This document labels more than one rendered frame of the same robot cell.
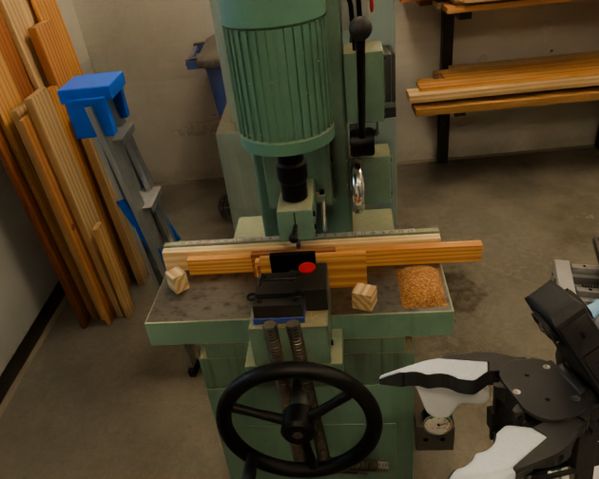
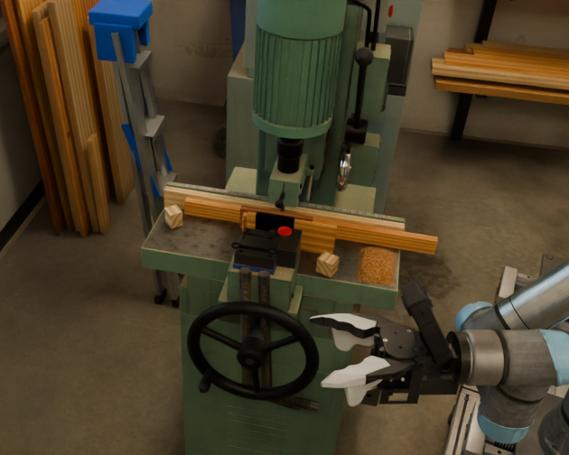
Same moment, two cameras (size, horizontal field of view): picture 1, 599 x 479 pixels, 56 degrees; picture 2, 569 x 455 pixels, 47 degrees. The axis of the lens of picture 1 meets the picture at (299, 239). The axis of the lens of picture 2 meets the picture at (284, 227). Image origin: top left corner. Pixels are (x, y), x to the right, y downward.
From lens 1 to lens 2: 0.43 m
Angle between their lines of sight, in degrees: 4
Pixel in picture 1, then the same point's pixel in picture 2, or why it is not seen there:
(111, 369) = (79, 280)
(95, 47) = not seen: outside the picture
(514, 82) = (544, 75)
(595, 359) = (428, 329)
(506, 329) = not seen: hidden behind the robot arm
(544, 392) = (400, 343)
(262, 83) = (279, 78)
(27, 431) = not seen: outside the picture
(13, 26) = not seen: outside the picture
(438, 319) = (384, 295)
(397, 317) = (350, 286)
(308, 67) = (319, 72)
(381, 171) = (368, 159)
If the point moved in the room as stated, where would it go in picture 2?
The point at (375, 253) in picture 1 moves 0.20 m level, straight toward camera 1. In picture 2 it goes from (346, 228) to (332, 282)
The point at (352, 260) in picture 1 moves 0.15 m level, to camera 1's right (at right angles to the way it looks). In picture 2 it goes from (324, 232) to (388, 237)
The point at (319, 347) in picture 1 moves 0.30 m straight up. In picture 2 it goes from (281, 297) to (292, 179)
